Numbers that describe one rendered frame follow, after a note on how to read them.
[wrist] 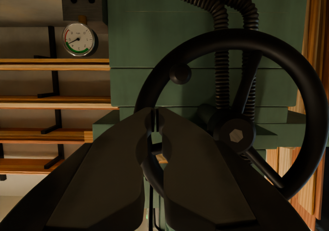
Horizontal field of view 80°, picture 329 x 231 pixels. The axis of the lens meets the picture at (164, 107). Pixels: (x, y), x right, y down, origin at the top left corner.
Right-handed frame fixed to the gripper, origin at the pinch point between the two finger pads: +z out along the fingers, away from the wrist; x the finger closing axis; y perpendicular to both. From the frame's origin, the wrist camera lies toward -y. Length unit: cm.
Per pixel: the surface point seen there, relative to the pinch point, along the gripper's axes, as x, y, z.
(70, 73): -132, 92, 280
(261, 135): 19.9, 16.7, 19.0
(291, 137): 32.2, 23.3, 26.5
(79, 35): -14.7, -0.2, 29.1
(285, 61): 17.7, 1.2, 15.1
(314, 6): 115, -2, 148
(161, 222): 1, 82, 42
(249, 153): 13.5, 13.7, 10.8
